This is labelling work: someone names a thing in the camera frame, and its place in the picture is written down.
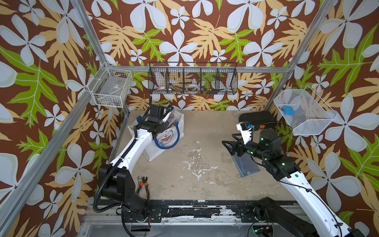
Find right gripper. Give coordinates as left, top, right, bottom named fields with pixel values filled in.
left=222, top=133, right=270, bottom=164

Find white mesh basket right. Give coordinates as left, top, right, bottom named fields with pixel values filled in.
left=273, top=86, right=338, bottom=136

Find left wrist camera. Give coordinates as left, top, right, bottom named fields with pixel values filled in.
left=163, top=105, right=174, bottom=122

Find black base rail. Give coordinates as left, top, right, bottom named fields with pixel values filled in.
left=130, top=199, right=282, bottom=223

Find white canvas tote bag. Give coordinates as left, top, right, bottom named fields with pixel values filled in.
left=121, top=105, right=185, bottom=166

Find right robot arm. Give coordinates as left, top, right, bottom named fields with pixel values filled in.
left=222, top=125, right=363, bottom=237

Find orange handled pliers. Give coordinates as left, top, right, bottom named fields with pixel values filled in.
left=136, top=176, right=150, bottom=202

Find black wire basket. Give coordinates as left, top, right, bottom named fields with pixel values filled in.
left=147, top=62, right=238, bottom=95

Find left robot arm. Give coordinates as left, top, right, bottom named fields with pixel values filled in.
left=93, top=99, right=174, bottom=219

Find white wire basket left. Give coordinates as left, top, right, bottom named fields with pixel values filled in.
left=88, top=63, right=133, bottom=108

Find black zippered case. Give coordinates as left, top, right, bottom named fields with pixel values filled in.
left=238, top=111, right=277, bottom=131

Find blue small object in basket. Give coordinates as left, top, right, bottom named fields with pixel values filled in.
left=281, top=106, right=295, bottom=116

